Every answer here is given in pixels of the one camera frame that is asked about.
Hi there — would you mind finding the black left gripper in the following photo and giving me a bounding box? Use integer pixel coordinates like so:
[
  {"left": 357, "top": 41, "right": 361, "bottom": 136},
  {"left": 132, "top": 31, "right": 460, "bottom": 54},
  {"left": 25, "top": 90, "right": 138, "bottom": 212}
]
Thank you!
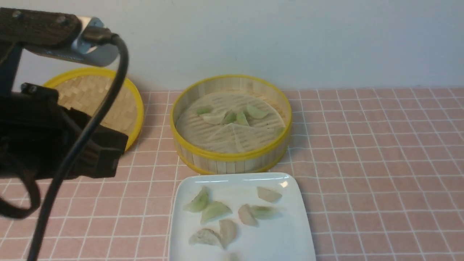
[{"left": 0, "top": 83, "right": 129, "bottom": 180}]

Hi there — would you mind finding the green dumpling on plate left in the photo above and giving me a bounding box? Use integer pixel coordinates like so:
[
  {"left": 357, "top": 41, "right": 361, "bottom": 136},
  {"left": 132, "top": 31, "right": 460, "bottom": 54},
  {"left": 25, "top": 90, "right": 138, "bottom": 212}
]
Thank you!
[{"left": 200, "top": 201, "right": 232, "bottom": 225}]

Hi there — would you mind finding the greyish dumpling plate lower left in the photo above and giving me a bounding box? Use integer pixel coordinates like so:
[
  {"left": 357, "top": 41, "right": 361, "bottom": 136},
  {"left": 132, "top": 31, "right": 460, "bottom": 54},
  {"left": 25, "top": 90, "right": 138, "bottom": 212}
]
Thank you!
[{"left": 188, "top": 228, "right": 224, "bottom": 249}]

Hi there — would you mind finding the white dumpling plate lower centre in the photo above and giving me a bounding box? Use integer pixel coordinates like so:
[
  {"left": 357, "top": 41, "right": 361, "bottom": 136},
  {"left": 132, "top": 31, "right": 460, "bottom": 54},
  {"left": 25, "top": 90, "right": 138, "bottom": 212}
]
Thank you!
[{"left": 219, "top": 219, "right": 237, "bottom": 249}]

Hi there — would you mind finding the white square plate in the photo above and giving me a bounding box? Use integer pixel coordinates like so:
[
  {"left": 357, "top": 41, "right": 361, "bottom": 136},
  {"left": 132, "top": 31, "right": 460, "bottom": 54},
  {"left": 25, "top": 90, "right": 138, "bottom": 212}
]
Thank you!
[{"left": 167, "top": 172, "right": 315, "bottom": 261}]

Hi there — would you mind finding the pinkish white dumpling plate centre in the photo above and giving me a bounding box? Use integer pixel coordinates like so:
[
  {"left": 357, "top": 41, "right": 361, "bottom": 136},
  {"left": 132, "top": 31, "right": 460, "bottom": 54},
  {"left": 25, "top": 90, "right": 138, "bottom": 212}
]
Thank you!
[{"left": 237, "top": 204, "right": 259, "bottom": 227}]

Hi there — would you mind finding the pale green dumpling plate right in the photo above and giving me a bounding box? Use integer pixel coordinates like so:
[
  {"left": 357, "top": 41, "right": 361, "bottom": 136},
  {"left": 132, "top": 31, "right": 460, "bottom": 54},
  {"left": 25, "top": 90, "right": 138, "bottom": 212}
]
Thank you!
[{"left": 250, "top": 205, "right": 280, "bottom": 220}]

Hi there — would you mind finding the yellow rimmed bamboo steamer lid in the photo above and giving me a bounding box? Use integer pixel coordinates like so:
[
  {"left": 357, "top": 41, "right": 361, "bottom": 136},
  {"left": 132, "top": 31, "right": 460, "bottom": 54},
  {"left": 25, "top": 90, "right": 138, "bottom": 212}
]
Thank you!
[{"left": 44, "top": 67, "right": 145, "bottom": 150}]

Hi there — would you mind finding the small green dumpling upper left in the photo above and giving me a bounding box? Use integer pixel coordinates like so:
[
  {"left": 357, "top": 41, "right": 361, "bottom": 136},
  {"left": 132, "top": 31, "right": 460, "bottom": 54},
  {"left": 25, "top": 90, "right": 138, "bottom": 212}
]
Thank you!
[{"left": 196, "top": 105, "right": 214, "bottom": 115}]

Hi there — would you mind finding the pale white dumpling in steamer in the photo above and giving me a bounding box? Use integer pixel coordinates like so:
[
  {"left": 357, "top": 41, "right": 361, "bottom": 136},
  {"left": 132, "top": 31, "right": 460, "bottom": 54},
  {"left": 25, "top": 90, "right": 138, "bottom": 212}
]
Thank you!
[{"left": 199, "top": 111, "right": 227, "bottom": 125}]

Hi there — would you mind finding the small green dumpling steamer centre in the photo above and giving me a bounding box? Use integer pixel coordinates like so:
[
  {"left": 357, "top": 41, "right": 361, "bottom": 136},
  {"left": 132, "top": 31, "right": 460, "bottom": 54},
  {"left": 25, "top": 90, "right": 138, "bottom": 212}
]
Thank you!
[{"left": 222, "top": 111, "right": 236, "bottom": 125}]

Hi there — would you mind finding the yellow rimmed bamboo steamer basket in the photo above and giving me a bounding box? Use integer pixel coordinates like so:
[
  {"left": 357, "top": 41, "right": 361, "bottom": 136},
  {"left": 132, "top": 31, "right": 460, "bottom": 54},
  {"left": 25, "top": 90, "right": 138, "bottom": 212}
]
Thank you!
[{"left": 170, "top": 75, "right": 292, "bottom": 174}]

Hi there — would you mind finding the pale green dumpling upper right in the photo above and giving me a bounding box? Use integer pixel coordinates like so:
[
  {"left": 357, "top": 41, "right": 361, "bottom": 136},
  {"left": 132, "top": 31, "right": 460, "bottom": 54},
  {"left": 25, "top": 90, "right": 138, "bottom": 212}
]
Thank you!
[{"left": 246, "top": 104, "right": 268, "bottom": 119}]

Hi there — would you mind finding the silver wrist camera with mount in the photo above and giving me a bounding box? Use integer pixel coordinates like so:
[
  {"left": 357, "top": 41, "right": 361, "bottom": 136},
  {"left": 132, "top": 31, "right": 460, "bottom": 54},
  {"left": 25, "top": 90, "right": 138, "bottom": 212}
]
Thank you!
[{"left": 0, "top": 7, "right": 118, "bottom": 67}]

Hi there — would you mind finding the black camera cable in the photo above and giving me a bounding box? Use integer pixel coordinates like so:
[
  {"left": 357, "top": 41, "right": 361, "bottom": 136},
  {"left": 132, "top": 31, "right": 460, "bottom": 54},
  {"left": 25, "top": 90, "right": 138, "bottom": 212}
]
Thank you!
[{"left": 0, "top": 26, "right": 129, "bottom": 261}]

